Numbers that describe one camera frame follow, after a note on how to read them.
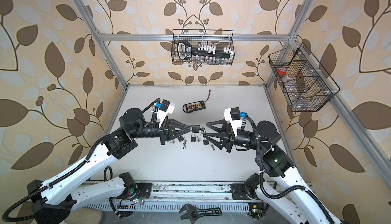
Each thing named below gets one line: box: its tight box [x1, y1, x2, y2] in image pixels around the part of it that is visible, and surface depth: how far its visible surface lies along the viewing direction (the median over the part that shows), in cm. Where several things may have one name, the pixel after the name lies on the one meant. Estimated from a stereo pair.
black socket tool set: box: [177, 39, 235, 61], surface depth 84 cm
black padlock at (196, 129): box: [191, 124, 206, 134], surface depth 56 cm
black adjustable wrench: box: [179, 203, 223, 224], surface depth 70 cm
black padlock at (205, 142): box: [203, 137, 216, 152], surface depth 93 cm
